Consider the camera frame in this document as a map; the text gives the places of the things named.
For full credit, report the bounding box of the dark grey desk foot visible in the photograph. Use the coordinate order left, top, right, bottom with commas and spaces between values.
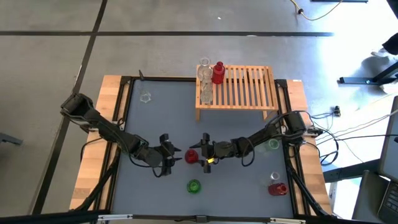
322, 158, 381, 184

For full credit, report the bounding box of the clear twisted-rib glass vase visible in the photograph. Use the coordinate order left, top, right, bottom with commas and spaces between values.
200, 83, 215, 106

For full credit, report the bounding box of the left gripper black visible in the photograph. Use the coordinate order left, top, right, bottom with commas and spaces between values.
146, 133, 183, 177

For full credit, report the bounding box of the silver aluminium bracket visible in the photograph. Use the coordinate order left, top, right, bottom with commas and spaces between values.
269, 217, 307, 224
97, 213, 134, 222

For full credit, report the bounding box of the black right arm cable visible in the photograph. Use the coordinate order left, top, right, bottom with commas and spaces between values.
241, 137, 256, 168

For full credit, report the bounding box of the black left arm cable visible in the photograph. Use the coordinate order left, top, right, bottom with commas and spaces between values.
127, 141, 175, 179

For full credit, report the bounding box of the squat green ribbed glass vase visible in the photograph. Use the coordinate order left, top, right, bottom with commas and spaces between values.
186, 179, 202, 194

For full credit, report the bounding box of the green patterned glass vase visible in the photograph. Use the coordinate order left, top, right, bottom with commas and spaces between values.
256, 138, 280, 155

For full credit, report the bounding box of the small red glass vase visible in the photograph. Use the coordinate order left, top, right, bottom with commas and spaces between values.
211, 61, 226, 85

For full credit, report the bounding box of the black desk foot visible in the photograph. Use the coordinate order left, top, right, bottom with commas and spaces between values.
338, 60, 398, 85

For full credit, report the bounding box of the white cable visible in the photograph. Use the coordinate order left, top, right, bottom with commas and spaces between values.
306, 108, 398, 135

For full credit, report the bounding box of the tall red ribbed glass bottle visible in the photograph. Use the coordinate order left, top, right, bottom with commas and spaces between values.
184, 149, 200, 165

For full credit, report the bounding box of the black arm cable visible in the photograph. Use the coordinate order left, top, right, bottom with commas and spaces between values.
127, 141, 175, 179
241, 137, 256, 168

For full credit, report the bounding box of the red wide-mouth glass vase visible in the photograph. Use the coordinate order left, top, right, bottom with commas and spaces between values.
267, 182, 289, 197

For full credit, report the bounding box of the beige floor cable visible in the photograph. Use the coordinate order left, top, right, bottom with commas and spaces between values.
289, 0, 345, 22

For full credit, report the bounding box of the tall clear glass carafe vase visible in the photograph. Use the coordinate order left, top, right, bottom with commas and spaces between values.
262, 170, 280, 187

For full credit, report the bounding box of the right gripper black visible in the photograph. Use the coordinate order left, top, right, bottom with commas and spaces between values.
188, 133, 237, 174

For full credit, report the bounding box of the black table frame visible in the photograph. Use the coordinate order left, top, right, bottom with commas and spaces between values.
73, 75, 333, 223

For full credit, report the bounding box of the wooden slatted shelf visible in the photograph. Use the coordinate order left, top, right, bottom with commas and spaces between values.
195, 64, 280, 122

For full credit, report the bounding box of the wooden table side board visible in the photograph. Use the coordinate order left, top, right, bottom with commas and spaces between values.
284, 79, 333, 215
68, 74, 125, 211

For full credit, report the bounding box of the grey furniture foot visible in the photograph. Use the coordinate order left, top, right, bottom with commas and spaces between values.
0, 132, 24, 146

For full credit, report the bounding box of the person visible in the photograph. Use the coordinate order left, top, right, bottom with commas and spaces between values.
371, 30, 398, 94

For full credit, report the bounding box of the grey laptop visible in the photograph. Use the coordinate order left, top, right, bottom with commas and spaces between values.
377, 95, 398, 224

